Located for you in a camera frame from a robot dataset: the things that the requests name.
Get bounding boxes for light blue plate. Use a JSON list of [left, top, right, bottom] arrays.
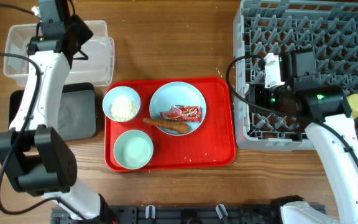
[[149, 82, 207, 135]]

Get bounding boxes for orange carrot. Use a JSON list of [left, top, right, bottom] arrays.
[[142, 118, 190, 134]]

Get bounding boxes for clear plastic bin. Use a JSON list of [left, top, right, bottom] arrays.
[[3, 20, 114, 86]]

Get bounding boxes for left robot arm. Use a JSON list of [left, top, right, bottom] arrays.
[[0, 1, 119, 223]]

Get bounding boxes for black plastic tray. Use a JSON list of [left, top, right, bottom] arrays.
[[8, 82, 98, 142]]

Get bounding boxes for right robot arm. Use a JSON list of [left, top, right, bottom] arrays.
[[248, 49, 358, 223]]

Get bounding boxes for grey dishwasher rack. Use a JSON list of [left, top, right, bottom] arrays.
[[231, 1, 358, 151]]

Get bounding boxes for yellow plastic cup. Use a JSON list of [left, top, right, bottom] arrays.
[[346, 93, 358, 119]]

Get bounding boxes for red snack wrapper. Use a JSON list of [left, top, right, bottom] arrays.
[[160, 105, 203, 123]]

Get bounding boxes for red serving tray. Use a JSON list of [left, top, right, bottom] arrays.
[[104, 77, 236, 172]]

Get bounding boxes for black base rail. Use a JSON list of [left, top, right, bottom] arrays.
[[50, 203, 328, 224]]

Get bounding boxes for blue bowl with rice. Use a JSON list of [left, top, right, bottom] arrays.
[[102, 86, 141, 122]]

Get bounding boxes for light green bowl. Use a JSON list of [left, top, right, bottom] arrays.
[[113, 129, 154, 170]]

